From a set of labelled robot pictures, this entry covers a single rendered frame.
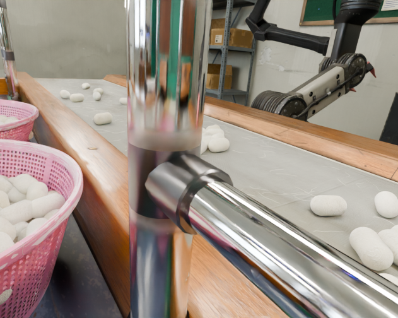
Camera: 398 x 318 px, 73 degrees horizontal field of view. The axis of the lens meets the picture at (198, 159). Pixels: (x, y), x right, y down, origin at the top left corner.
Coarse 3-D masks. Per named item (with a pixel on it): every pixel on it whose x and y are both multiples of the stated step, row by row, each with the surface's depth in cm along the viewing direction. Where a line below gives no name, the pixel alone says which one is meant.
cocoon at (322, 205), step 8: (312, 200) 26; (320, 200) 26; (328, 200) 26; (336, 200) 26; (344, 200) 26; (312, 208) 26; (320, 208) 25; (328, 208) 25; (336, 208) 25; (344, 208) 26
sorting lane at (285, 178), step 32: (96, 128) 49; (224, 128) 56; (224, 160) 39; (256, 160) 40; (288, 160) 41; (320, 160) 42; (256, 192) 30; (288, 192) 31; (320, 192) 31; (352, 192) 32; (320, 224) 25; (352, 224) 25; (384, 224) 26; (352, 256) 21
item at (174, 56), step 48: (144, 0) 6; (192, 0) 6; (144, 48) 7; (192, 48) 7; (144, 96) 7; (192, 96) 7; (144, 144) 7; (192, 144) 8; (144, 192) 8; (192, 192) 7; (240, 192) 6; (144, 240) 9; (192, 240) 10; (240, 240) 5; (288, 240) 5; (144, 288) 9; (288, 288) 4; (336, 288) 4; (384, 288) 4
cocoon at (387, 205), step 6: (384, 192) 28; (390, 192) 28; (378, 198) 28; (384, 198) 27; (390, 198) 27; (396, 198) 27; (378, 204) 27; (384, 204) 26; (390, 204) 26; (396, 204) 26; (378, 210) 27; (384, 210) 26; (390, 210) 26; (396, 210) 26; (384, 216) 27; (390, 216) 26
